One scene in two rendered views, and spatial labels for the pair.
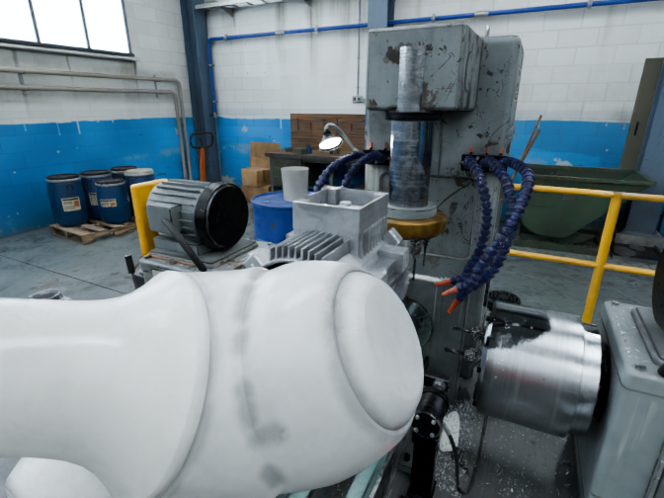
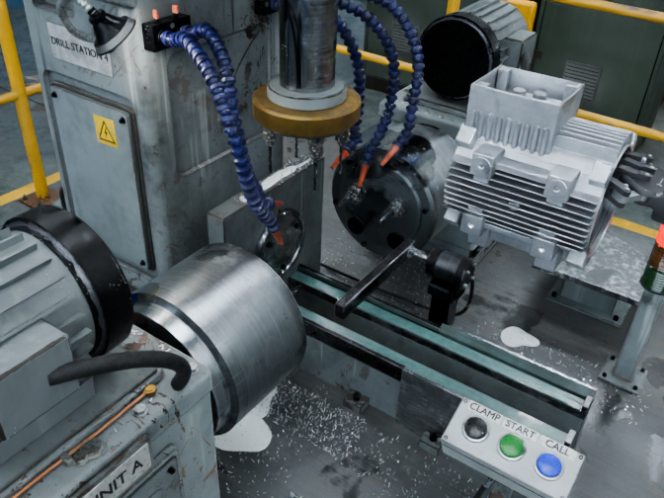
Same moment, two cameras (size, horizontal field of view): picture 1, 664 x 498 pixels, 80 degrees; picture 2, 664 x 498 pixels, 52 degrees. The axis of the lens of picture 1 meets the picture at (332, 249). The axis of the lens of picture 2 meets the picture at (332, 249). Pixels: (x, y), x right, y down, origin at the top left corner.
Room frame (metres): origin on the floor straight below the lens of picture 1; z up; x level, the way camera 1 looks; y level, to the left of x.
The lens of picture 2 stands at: (0.71, 0.88, 1.76)
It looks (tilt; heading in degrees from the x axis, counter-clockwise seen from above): 34 degrees down; 277
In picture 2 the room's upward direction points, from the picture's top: 3 degrees clockwise
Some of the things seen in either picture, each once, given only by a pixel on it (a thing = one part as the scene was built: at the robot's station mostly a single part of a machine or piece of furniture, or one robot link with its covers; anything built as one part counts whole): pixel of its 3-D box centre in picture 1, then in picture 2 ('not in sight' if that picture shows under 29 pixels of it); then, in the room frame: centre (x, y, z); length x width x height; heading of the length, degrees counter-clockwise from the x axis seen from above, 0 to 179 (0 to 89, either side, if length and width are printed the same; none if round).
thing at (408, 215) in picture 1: (409, 170); (307, 36); (0.89, -0.17, 1.43); 0.18 x 0.18 x 0.48
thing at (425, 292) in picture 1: (410, 326); (257, 251); (1.00, -0.22, 0.97); 0.30 x 0.11 x 0.34; 64
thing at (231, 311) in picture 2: not in sight; (185, 358); (1.01, 0.16, 1.04); 0.37 x 0.25 x 0.25; 64
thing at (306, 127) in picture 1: (338, 166); not in sight; (5.93, -0.09, 0.71); 2.21 x 0.95 x 1.43; 63
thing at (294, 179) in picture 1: (293, 184); not in sight; (3.09, 0.30, 0.99); 0.24 x 0.22 x 0.24; 63
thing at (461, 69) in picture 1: (426, 213); (211, 96); (1.08, -0.26, 1.28); 0.55 x 0.37 x 0.96; 154
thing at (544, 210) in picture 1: (573, 207); not in sight; (4.56, -2.83, 0.43); 1.20 x 0.94 x 0.85; 65
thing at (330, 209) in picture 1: (342, 220); (523, 110); (0.57, -0.02, 1.41); 0.12 x 0.11 x 0.07; 154
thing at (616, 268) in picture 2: not in sight; (599, 274); (0.26, -0.45, 0.86); 0.27 x 0.24 x 0.12; 64
